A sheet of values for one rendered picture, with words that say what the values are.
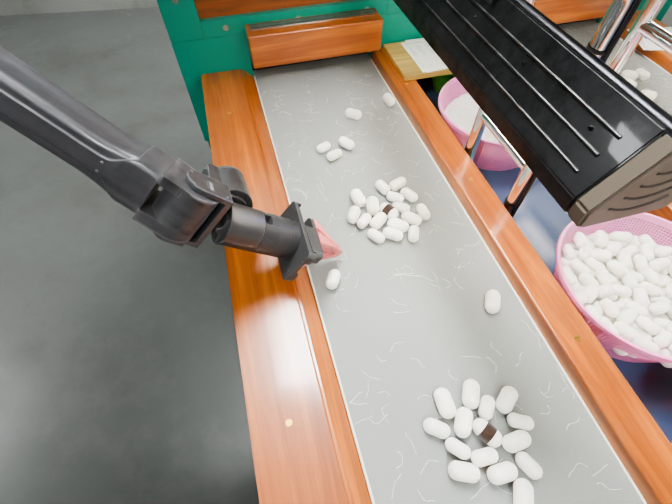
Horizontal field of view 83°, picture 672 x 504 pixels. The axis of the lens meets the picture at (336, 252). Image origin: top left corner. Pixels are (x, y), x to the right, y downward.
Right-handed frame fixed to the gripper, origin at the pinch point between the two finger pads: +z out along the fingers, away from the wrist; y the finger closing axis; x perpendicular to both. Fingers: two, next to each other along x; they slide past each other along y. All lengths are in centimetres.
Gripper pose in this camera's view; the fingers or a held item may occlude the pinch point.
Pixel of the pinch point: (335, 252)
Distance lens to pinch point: 60.4
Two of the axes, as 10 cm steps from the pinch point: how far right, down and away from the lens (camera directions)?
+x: -6.2, 5.8, 5.4
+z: 7.4, 1.9, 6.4
